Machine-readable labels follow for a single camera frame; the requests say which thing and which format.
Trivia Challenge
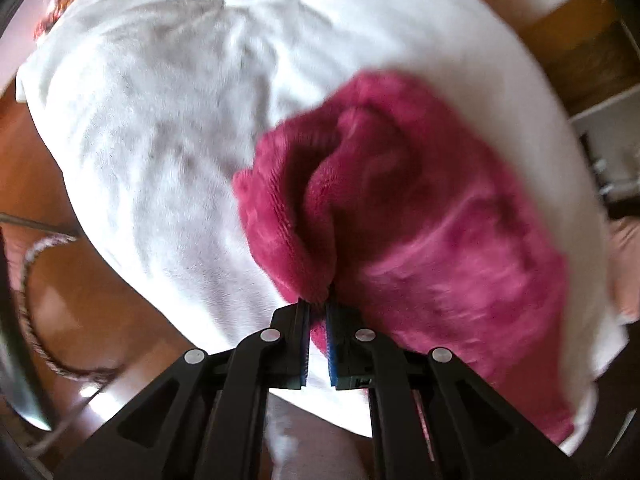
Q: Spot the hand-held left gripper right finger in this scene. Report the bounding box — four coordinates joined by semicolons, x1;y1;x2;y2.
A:
325;301;584;480

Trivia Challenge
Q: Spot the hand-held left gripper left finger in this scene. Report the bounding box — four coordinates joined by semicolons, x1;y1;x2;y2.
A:
52;299;312;480

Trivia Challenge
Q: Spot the magenta fluffy towel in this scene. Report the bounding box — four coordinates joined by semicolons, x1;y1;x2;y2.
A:
232;71;576;446

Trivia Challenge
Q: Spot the white blanket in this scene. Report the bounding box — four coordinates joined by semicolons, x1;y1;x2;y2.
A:
15;0;632;480

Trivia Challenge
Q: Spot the pale pink cloth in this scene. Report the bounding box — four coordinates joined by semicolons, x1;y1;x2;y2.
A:
606;217;640;325

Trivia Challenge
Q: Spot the wooden wardrobe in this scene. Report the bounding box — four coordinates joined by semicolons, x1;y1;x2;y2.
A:
440;0;640;117

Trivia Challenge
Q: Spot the braided cord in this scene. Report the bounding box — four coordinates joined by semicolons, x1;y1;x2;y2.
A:
19;234;121;379

